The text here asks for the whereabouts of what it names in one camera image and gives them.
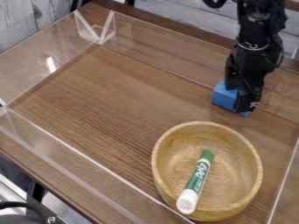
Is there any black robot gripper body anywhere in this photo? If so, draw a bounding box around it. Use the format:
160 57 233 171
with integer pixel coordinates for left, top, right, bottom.
228 38 284 92

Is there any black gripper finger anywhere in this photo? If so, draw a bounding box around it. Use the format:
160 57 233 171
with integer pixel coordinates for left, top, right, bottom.
224 56 240 90
235 88 261 113

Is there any blue foam block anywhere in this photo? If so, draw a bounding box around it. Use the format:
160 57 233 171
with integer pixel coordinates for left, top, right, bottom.
211 80 237 112

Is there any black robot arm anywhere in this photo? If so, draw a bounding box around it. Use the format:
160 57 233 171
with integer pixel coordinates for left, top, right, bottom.
224 0 288 114

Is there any brown wooden bowl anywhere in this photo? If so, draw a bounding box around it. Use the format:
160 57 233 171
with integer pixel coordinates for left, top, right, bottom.
151 121 263 221

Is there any green Expo marker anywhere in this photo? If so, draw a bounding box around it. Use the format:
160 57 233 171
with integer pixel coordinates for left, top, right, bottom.
176 150 213 214

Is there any clear acrylic tray wall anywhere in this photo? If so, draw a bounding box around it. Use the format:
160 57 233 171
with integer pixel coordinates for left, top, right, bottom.
0 7 299 224

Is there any black metal bracket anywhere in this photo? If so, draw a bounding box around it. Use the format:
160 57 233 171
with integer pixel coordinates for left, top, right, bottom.
37 205 68 224

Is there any black cable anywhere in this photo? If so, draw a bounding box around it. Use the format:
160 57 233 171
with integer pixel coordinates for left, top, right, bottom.
0 200 44 224

